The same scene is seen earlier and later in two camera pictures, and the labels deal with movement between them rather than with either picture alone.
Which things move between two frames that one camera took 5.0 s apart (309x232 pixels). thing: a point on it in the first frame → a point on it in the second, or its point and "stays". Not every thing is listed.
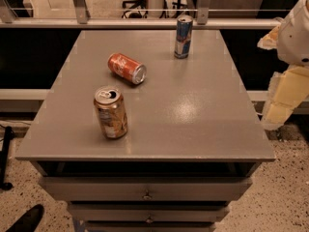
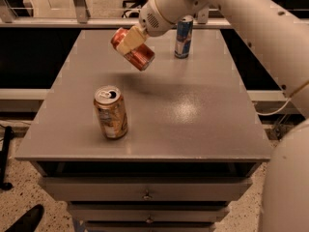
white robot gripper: (295, 43) → (152, 19)
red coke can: (126, 68) → (141, 57)
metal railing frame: (79, 17) stays
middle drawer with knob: (148, 212) stays
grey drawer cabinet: (192, 143) stays
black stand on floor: (4, 154) stays
